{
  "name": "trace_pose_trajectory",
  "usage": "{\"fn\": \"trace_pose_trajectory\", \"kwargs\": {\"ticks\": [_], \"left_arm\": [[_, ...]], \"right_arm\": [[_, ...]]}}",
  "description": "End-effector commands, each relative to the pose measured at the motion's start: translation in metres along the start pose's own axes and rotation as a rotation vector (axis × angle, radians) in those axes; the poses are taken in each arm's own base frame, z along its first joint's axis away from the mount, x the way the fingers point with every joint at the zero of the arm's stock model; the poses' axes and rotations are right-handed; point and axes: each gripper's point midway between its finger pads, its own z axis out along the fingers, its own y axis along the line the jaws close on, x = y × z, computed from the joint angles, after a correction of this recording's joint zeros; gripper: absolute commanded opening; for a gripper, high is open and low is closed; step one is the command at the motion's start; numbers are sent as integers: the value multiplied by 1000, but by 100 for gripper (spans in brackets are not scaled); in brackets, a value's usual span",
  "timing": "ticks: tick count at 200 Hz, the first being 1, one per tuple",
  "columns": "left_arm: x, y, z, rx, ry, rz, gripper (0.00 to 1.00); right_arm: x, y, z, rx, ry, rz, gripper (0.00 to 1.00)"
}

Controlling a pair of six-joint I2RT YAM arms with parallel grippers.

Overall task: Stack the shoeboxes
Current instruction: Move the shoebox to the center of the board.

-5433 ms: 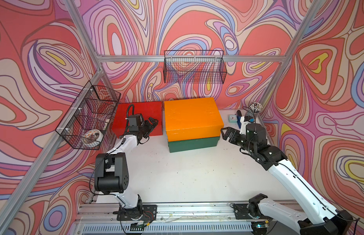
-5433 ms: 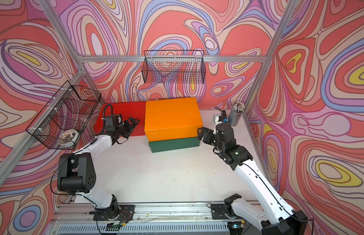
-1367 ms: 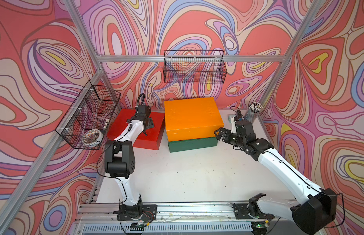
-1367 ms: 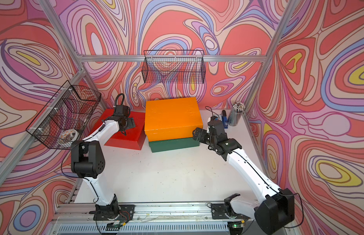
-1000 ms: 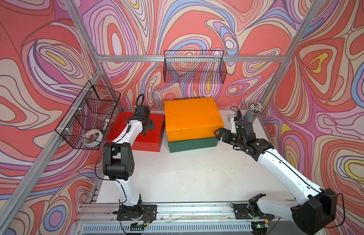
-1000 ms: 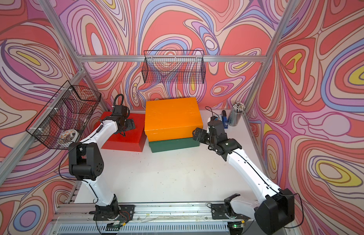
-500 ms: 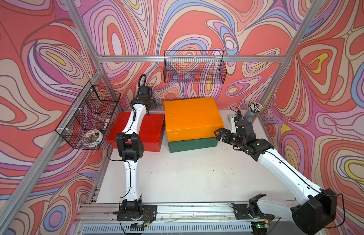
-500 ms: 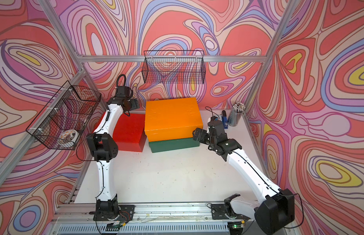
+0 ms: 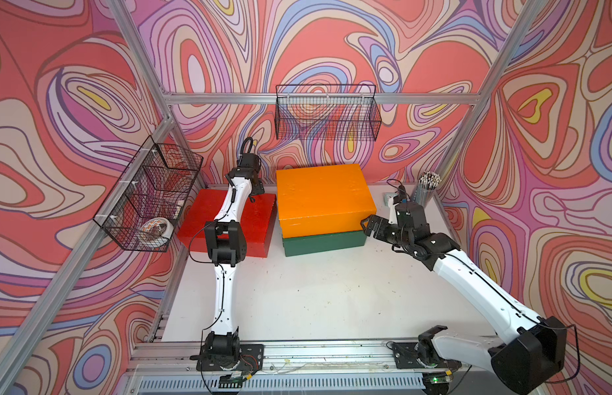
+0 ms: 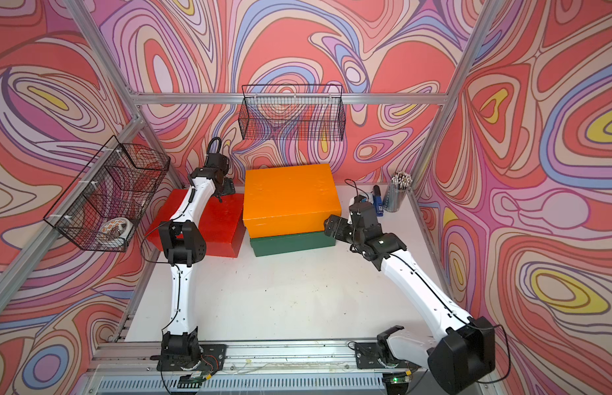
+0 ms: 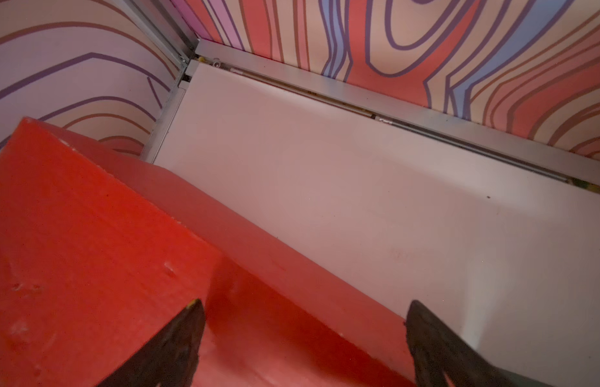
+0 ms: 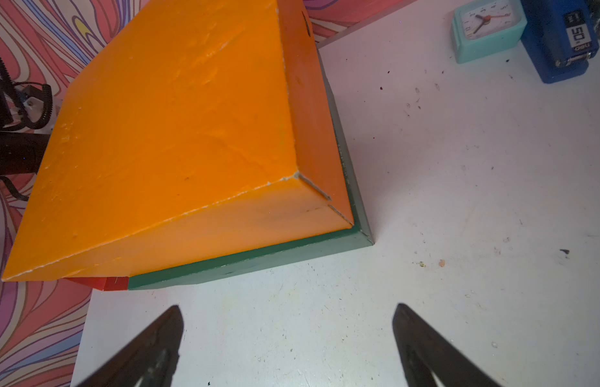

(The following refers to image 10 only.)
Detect red shoebox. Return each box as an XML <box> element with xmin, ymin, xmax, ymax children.
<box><xmin>147</xmin><ymin>189</ymin><xmax>246</xmax><ymax>258</ymax></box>

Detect orange shoebox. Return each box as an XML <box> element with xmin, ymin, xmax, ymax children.
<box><xmin>243</xmin><ymin>164</ymin><xmax>342</xmax><ymax>239</ymax></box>

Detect green shoebox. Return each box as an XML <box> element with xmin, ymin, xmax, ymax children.
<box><xmin>249</xmin><ymin>231</ymin><xmax>336</xmax><ymax>257</ymax></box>

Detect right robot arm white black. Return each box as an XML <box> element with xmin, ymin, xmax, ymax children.
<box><xmin>324</xmin><ymin>201</ymin><xmax>496</xmax><ymax>394</ymax></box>

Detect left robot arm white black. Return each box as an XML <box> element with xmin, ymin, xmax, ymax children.
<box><xmin>157</xmin><ymin>166</ymin><xmax>235</xmax><ymax>372</ymax></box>

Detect blue stapler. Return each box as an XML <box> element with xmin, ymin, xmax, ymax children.
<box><xmin>372</xmin><ymin>185</ymin><xmax>384</xmax><ymax>217</ymax></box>

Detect metal cup of pencils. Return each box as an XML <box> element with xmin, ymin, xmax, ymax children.
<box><xmin>383</xmin><ymin>171</ymin><xmax>413</xmax><ymax>212</ymax></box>

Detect tape roll in basket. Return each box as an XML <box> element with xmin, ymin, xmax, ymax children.
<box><xmin>96</xmin><ymin>217</ymin><xmax>132</xmax><ymax>249</ymax></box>

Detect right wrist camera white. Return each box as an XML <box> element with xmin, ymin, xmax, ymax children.
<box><xmin>349</xmin><ymin>194</ymin><xmax>372</xmax><ymax>206</ymax></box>

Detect black wire basket back wall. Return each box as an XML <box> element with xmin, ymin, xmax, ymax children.
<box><xmin>238</xmin><ymin>83</ymin><xmax>346</xmax><ymax>143</ymax></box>

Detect black wire basket wall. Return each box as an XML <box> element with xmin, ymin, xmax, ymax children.
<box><xmin>238</xmin><ymin>83</ymin><xmax>346</xmax><ymax>143</ymax></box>
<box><xmin>43</xmin><ymin>137</ymin><xmax>170</xmax><ymax>253</ymax></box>

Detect black wire basket left wall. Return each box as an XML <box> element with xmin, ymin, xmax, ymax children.
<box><xmin>43</xmin><ymin>137</ymin><xmax>170</xmax><ymax>253</ymax></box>

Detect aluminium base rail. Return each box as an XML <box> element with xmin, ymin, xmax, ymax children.
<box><xmin>77</xmin><ymin>339</ymin><xmax>443</xmax><ymax>394</ymax></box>

